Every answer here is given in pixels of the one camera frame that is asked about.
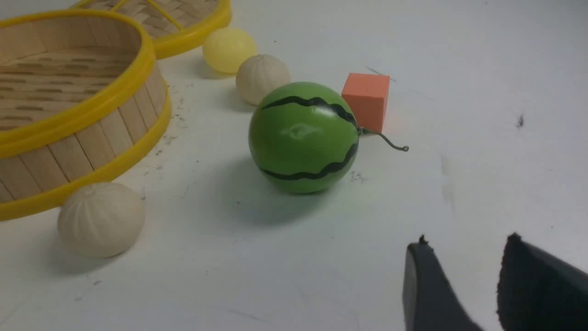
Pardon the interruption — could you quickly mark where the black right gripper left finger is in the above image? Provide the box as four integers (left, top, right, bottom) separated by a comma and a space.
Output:
402, 235, 481, 331

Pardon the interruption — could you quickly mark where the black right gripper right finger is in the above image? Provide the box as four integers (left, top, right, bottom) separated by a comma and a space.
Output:
497, 233, 588, 331

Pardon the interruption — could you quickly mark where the white bun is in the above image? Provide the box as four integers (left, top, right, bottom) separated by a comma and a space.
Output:
235, 54, 292, 105
57, 182, 146, 258

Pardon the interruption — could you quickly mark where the yellow bun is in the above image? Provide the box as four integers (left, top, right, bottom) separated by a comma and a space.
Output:
202, 27, 258, 74

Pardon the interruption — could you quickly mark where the bamboo steamer lid yellow rim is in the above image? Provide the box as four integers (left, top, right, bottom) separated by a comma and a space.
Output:
72, 0, 232, 59

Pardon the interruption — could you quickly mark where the bamboo steamer tray yellow rim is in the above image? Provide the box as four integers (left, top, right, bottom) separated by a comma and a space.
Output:
0, 9, 172, 221

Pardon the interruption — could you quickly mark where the green toy watermelon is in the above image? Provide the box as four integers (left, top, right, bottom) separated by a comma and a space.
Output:
248, 81, 373, 194

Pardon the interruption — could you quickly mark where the orange foam cube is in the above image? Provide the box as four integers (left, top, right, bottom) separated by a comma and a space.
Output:
341, 73, 390, 133

